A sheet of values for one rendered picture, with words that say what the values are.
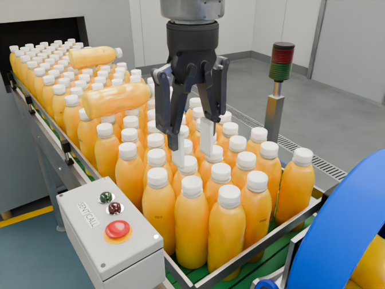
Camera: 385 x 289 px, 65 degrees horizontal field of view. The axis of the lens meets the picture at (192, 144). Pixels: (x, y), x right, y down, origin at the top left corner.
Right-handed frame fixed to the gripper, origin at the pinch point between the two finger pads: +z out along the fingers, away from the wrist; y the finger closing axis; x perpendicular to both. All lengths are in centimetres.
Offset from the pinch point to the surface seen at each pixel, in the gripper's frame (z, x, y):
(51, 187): 84, 125, -8
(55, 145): 29, 68, -10
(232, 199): 8.0, -8.3, 2.4
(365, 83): 98, 126, 370
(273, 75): 0.9, 19.5, 45.2
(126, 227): 7.2, -4.1, -15.6
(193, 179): 7.7, -0.1, 0.3
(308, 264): 5.0, -25.3, -1.2
